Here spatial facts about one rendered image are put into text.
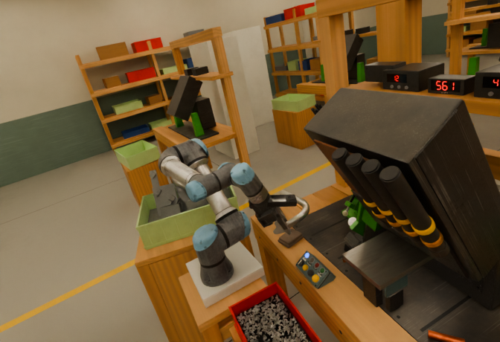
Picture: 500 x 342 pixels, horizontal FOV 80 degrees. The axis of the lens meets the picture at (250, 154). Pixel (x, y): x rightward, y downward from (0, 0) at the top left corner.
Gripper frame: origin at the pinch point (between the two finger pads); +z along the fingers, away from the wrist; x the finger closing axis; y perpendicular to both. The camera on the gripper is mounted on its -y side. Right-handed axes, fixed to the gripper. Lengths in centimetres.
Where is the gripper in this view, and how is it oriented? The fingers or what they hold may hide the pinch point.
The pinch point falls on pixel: (288, 226)
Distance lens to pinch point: 124.1
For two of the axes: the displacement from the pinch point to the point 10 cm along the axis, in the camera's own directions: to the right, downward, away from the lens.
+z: 5.0, 7.1, 4.9
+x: 1.0, 5.1, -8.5
